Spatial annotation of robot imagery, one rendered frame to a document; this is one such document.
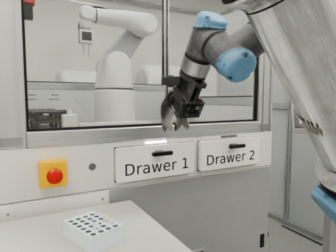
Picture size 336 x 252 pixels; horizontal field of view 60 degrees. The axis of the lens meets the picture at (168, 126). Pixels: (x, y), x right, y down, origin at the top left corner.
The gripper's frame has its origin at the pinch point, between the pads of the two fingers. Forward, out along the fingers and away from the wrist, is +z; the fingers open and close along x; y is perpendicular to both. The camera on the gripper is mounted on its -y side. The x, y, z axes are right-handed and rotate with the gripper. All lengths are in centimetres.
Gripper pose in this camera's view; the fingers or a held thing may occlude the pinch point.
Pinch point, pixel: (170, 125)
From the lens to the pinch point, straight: 90.1
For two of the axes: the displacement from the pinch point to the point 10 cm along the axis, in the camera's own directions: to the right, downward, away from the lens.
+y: 3.7, 6.4, -6.8
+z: -2.6, 7.7, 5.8
